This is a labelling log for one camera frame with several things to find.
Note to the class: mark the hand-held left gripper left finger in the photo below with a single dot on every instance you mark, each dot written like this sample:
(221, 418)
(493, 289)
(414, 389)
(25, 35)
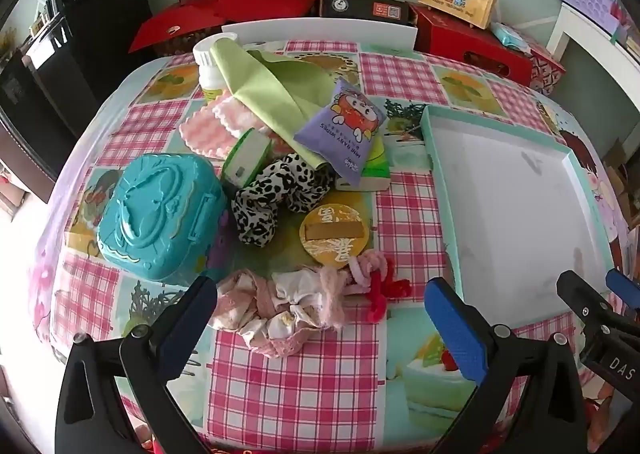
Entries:
(192, 319)

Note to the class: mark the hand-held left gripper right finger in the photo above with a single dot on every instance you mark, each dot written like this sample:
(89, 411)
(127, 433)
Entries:
(455, 329)

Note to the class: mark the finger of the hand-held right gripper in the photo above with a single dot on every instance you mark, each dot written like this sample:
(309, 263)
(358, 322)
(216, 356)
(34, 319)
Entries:
(622, 284)
(575, 291)

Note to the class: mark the pink and red yarn doll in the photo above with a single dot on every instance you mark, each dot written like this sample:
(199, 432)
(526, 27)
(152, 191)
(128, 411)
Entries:
(380, 284)

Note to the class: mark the floral cloth with pink knit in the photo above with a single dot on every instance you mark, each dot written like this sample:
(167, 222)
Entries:
(280, 294)

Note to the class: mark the white tray with teal rim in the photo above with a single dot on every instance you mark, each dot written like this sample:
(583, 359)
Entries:
(500, 194)

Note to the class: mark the green tissue packet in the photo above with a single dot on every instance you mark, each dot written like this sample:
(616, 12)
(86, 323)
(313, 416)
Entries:
(245, 158)
(375, 174)

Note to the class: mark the pink striped towel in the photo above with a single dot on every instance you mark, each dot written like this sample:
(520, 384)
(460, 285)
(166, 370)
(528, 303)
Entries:
(235, 111)
(202, 133)

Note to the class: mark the green cloth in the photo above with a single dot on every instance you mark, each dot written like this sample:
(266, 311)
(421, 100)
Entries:
(270, 93)

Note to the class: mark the brown cardboard box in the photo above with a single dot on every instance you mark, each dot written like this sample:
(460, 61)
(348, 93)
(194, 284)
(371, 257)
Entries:
(625, 184)

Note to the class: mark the checkered dessert print tablecloth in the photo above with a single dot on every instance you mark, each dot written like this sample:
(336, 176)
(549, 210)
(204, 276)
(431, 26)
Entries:
(280, 384)

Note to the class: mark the teal plastic case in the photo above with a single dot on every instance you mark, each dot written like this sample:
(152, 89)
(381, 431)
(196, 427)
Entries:
(155, 214)

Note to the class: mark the leopard print cloth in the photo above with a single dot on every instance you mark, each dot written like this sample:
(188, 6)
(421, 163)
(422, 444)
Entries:
(260, 214)

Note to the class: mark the round yellow disc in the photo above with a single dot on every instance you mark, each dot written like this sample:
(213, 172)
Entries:
(335, 234)

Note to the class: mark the pale purple floral sheet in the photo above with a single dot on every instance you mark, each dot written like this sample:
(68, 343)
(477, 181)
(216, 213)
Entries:
(45, 274)

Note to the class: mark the red and white patterned box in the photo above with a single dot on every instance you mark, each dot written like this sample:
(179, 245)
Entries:
(545, 68)

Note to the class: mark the white bottle with green label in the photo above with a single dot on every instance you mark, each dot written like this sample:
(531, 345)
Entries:
(207, 68)

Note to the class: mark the white shelf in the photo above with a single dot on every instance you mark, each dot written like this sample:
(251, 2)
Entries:
(560, 33)

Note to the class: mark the blue tissue pack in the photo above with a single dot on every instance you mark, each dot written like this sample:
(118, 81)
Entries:
(510, 36)

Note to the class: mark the black leather chair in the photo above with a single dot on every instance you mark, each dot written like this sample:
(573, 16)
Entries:
(30, 98)

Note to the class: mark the red box with window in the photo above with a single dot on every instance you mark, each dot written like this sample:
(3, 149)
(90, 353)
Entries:
(450, 28)

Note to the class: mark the floral box with red lid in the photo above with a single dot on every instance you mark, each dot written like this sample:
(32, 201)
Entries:
(170, 26)

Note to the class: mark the white board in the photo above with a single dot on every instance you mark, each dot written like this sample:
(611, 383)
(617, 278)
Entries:
(320, 31)

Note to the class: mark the black box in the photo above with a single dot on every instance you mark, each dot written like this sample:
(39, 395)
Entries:
(360, 6)

